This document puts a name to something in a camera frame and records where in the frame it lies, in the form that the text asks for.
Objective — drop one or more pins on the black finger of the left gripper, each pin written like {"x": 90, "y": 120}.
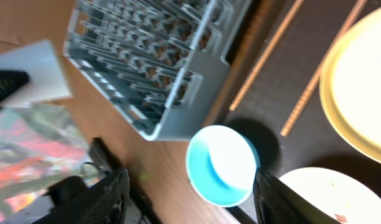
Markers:
{"x": 11, "y": 81}

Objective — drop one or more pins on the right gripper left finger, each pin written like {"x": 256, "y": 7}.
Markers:
{"x": 75, "y": 203}

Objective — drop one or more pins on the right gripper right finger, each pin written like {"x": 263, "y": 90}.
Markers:
{"x": 276, "y": 203}

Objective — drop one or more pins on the white shallow bowl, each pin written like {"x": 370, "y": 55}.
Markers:
{"x": 341, "y": 197}

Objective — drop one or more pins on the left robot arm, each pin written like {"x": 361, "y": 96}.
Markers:
{"x": 31, "y": 74}

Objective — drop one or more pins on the grey dishwasher rack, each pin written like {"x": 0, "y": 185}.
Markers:
{"x": 159, "y": 63}

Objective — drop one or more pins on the light blue bowl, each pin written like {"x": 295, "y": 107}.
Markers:
{"x": 221, "y": 165}

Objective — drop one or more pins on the colourful patterned floor mat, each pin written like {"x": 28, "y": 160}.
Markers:
{"x": 39, "y": 146}

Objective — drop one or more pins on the dark brown serving tray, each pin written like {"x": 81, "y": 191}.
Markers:
{"x": 268, "y": 95}

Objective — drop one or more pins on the yellow plate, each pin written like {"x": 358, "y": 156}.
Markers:
{"x": 350, "y": 86}

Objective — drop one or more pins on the left wooden chopstick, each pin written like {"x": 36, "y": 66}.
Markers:
{"x": 265, "y": 54}

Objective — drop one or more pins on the wooden chopstick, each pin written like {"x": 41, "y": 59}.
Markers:
{"x": 265, "y": 54}
{"x": 318, "y": 71}

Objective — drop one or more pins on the right wooden chopstick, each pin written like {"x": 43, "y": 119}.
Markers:
{"x": 318, "y": 71}

